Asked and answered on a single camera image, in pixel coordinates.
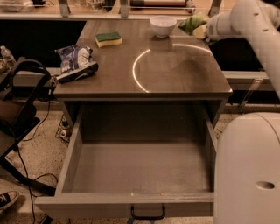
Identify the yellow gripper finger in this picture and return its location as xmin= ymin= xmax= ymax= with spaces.
xmin=192 ymin=24 xmax=207 ymax=39

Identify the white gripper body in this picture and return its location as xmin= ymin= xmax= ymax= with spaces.
xmin=206 ymin=14 xmax=224 ymax=40

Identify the green jalapeno chip bag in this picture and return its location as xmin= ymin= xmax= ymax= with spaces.
xmin=178 ymin=14 xmax=208 ymax=35

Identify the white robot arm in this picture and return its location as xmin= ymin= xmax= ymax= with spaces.
xmin=206 ymin=0 xmax=280 ymax=224

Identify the blue chip bag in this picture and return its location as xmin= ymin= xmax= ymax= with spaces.
xmin=55 ymin=45 xmax=99 ymax=84

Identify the white bowl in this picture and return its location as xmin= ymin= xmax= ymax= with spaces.
xmin=150 ymin=16 xmax=177 ymax=38

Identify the grey wooden cabinet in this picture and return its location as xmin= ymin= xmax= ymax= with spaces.
xmin=54 ymin=19 xmax=232 ymax=123

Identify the yellow green sponge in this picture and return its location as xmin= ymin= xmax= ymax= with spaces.
xmin=95 ymin=31 xmax=123 ymax=48

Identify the open grey drawer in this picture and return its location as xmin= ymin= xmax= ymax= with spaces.
xmin=36 ymin=102 xmax=216 ymax=218

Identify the black folding chair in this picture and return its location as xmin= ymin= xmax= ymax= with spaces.
xmin=0 ymin=57 xmax=55 ymax=196

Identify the back shelf counter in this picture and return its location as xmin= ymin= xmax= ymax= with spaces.
xmin=0 ymin=0 xmax=239 ymax=20

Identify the clear plastic bottle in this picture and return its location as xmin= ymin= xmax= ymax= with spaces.
xmin=0 ymin=45 xmax=16 ymax=68

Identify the black white sneaker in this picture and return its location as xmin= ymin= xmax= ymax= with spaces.
xmin=0 ymin=191 xmax=18 ymax=210

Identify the black floor cable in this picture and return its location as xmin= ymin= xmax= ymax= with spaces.
xmin=11 ymin=95 xmax=59 ymax=224

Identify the wire basket with bottles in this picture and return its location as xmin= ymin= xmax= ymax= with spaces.
xmin=55 ymin=116 xmax=73 ymax=144

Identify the black drawer handle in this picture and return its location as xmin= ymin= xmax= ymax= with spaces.
xmin=130 ymin=206 xmax=166 ymax=221

